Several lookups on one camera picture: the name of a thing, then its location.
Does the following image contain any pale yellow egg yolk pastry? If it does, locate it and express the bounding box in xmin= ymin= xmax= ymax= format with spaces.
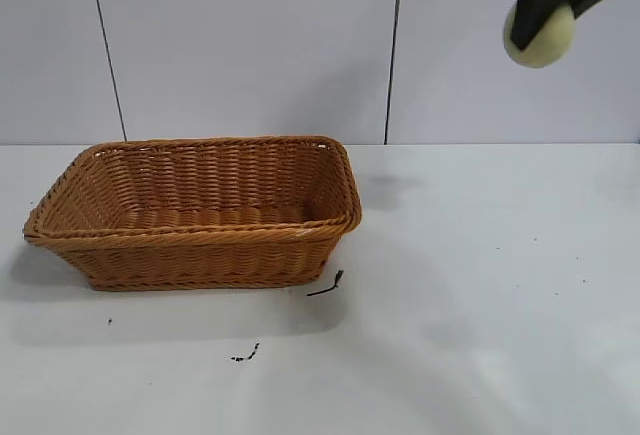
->
xmin=502 ymin=2 xmax=575 ymax=69

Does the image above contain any brown woven wicker basket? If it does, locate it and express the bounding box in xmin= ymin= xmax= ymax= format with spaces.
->
xmin=22 ymin=135 xmax=365 ymax=292

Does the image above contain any black twig piece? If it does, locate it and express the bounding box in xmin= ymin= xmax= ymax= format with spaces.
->
xmin=306 ymin=269 xmax=346 ymax=298

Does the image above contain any black crumbly debris bit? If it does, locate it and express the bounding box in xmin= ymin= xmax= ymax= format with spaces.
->
xmin=230 ymin=342 xmax=261 ymax=362

